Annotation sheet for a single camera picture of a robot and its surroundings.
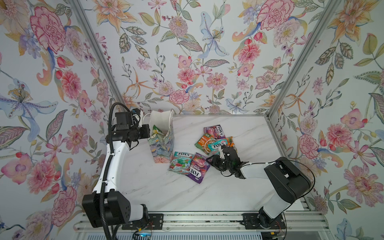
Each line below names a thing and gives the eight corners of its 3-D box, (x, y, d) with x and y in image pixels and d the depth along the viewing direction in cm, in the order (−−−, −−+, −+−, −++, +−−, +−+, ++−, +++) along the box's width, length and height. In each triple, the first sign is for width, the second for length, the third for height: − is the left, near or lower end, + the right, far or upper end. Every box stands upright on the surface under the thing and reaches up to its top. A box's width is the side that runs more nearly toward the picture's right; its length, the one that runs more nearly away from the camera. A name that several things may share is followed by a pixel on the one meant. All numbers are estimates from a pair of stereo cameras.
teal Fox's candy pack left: (168, 171, 93) (168, 168, 90) (176, 152, 102) (175, 149, 99) (187, 176, 91) (187, 173, 88) (193, 156, 100) (193, 153, 97)
